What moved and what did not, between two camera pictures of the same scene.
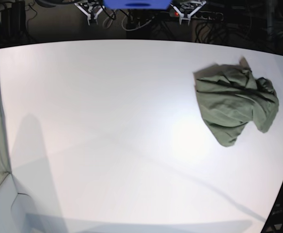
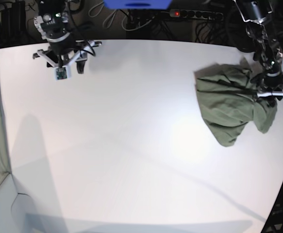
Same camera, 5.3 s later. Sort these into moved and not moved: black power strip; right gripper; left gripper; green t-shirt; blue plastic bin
Moved: left gripper; right gripper
Not moved: black power strip; blue plastic bin; green t-shirt
